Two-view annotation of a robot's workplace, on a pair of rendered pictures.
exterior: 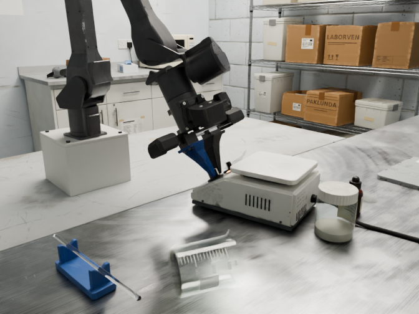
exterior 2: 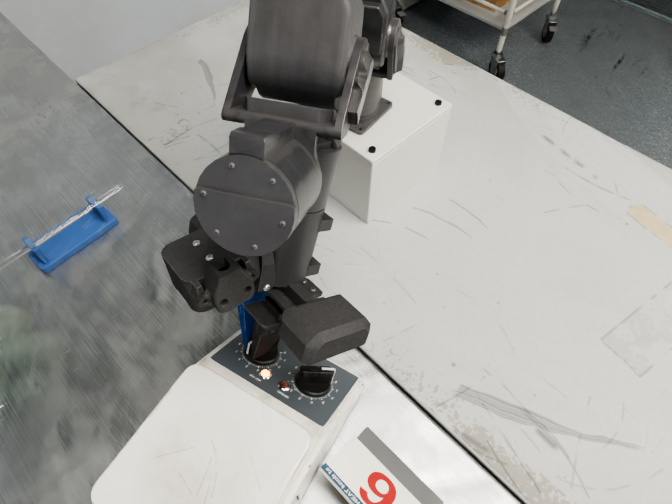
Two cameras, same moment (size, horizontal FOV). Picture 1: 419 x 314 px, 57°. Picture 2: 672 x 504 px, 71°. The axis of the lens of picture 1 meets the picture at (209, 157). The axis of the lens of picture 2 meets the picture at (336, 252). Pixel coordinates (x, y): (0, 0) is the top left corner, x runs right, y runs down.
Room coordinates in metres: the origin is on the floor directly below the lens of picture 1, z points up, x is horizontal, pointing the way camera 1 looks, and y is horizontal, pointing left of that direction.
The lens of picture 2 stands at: (0.73, -0.18, 1.36)
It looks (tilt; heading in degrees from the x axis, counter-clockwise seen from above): 56 degrees down; 88
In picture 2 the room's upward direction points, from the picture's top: straight up
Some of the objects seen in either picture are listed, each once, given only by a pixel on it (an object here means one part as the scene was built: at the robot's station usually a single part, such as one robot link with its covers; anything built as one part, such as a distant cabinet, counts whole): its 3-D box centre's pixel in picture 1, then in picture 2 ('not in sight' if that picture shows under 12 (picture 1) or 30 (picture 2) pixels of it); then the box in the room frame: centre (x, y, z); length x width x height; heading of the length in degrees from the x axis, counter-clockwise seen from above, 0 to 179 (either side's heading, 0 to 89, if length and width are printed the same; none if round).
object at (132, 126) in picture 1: (133, 135); not in sight; (3.08, 0.63, 0.40); 0.24 x 0.01 x 0.30; 132
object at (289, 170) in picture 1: (274, 166); (204, 466); (0.63, -0.11, 0.98); 0.12 x 0.12 x 0.01; 57
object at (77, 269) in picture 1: (83, 265); (69, 231); (0.43, 0.16, 0.92); 0.10 x 0.03 x 0.04; 46
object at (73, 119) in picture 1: (84, 120); (354, 87); (0.77, 0.25, 1.04); 0.07 x 0.07 x 0.06; 50
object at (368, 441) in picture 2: not in sight; (382, 486); (0.77, -0.12, 0.92); 0.09 x 0.06 x 0.04; 132
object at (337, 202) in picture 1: (335, 211); not in sight; (0.54, -0.20, 0.94); 0.06 x 0.06 x 0.08
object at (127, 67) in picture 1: (127, 65); not in sight; (3.33, 0.69, 0.95); 0.24 x 0.13 x 0.09; 25
